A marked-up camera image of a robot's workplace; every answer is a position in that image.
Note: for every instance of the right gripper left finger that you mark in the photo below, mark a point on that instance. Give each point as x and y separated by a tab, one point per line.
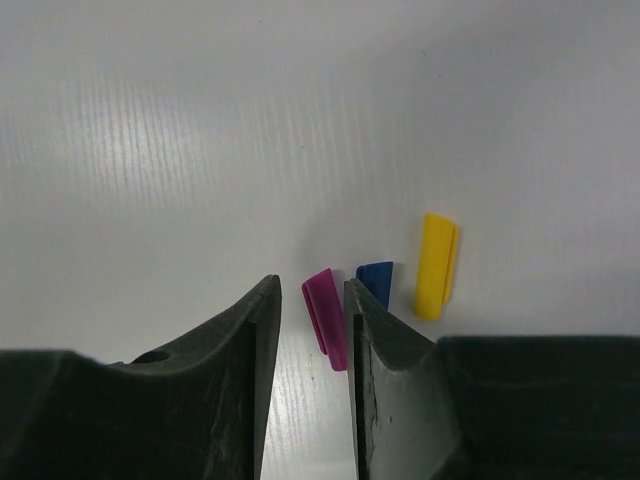
194	408

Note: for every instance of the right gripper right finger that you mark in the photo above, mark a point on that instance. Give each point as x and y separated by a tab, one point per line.
488	407

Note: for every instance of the yellow pen cap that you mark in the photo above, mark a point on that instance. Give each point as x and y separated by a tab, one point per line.
436	266

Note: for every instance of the blue pen cap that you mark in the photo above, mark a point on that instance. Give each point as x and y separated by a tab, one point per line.
377	278

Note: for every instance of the magenta pen cap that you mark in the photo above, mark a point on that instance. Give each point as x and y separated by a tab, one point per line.
326	315

